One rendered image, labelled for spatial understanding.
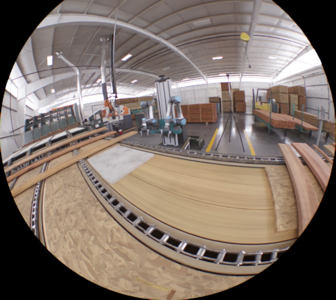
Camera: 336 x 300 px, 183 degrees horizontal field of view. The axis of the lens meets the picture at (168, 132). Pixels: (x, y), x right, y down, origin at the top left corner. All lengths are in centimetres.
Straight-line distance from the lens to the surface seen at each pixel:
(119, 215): 55
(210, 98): 1122
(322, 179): 89
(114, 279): 47
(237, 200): 56
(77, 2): 666
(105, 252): 49
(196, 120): 594
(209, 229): 46
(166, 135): 237
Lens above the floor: 124
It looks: 15 degrees down
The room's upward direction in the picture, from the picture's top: 7 degrees counter-clockwise
